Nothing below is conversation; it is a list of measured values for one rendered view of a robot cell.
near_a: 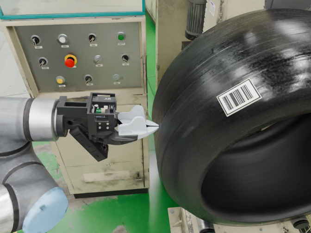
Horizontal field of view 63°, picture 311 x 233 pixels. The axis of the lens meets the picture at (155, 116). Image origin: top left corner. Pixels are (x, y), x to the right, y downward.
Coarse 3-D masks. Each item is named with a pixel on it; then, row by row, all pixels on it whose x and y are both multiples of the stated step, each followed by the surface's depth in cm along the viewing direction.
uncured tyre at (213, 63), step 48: (192, 48) 55; (240, 48) 46; (288, 48) 41; (192, 96) 47; (288, 96) 40; (192, 144) 46; (240, 144) 88; (288, 144) 85; (192, 192) 55; (240, 192) 81; (288, 192) 77
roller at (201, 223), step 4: (200, 220) 73; (200, 224) 72; (204, 224) 72; (208, 224) 72; (212, 224) 73; (200, 228) 72; (204, 228) 71; (208, 228) 71; (212, 228) 71; (200, 232) 71; (204, 232) 71; (208, 232) 70; (212, 232) 71
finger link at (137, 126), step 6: (132, 120) 52; (138, 120) 52; (144, 120) 53; (120, 126) 53; (126, 126) 53; (132, 126) 53; (138, 126) 54; (144, 126) 54; (150, 126) 57; (156, 126) 57; (120, 132) 54; (126, 132) 54; (132, 132) 54; (138, 132) 54; (144, 132) 55; (150, 132) 55; (138, 138) 55
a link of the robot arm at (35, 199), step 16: (16, 176) 50; (32, 176) 50; (48, 176) 52; (0, 192) 44; (16, 192) 45; (32, 192) 46; (48, 192) 47; (0, 208) 42; (16, 208) 43; (32, 208) 44; (48, 208) 46; (64, 208) 50; (0, 224) 42; (16, 224) 44; (32, 224) 45; (48, 224) 48
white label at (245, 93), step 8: (248, 80) 40; (232, 88) 41; (240, 88) 41; (248, 88) 40; (224, 96) 42; (232, 96) 41; (240, 96) 40; (248, 96) 40; (256, 96) 39; (224, 104) 41; (232, 104) 41; (240, 104) 40; (248, 104) 39; (232, 112) 40
